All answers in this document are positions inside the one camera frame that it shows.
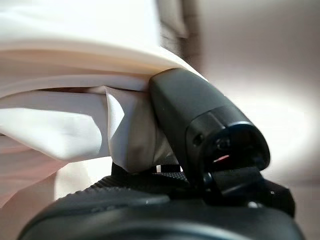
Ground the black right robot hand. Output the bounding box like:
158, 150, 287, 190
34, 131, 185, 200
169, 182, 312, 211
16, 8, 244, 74
17, 67, 306, 240

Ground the beige garment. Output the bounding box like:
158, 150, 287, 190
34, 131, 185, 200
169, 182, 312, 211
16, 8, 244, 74
0, 0, 208, 201

